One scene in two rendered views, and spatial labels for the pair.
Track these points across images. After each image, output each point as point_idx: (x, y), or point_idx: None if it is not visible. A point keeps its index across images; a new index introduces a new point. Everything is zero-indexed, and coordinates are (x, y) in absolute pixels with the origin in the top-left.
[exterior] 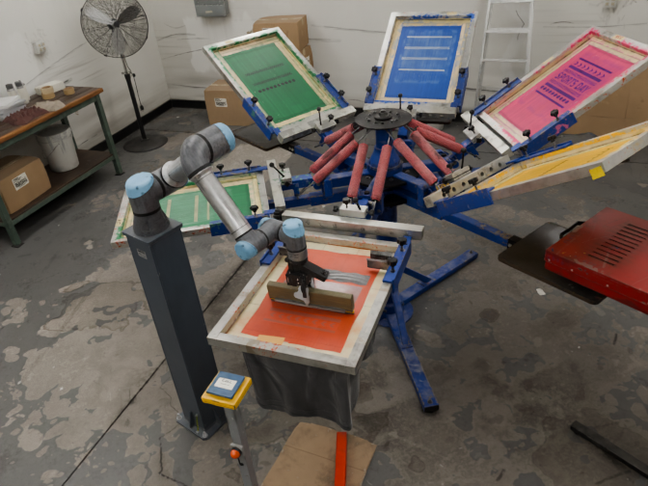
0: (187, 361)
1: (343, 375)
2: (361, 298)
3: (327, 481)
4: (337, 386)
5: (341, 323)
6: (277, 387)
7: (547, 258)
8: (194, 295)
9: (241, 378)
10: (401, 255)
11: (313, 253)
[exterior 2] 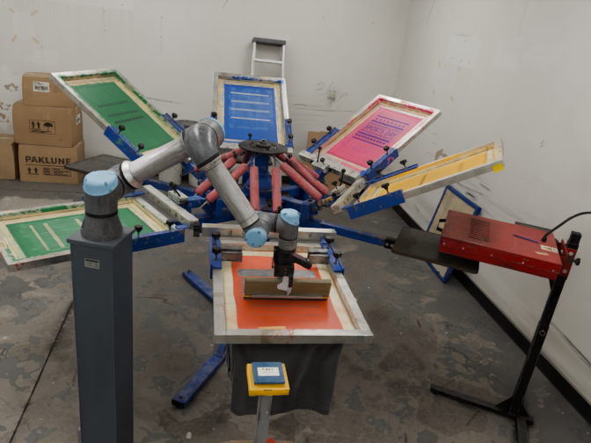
0: (117, 392)
1: (339, 353)
2: None
3: None
4: (330, 366)
5: (323, 308)
6: None
7: (441, 243)
8: (130, 313)
9: (280, 364)
10: (331, 251)
11: (247, 258)
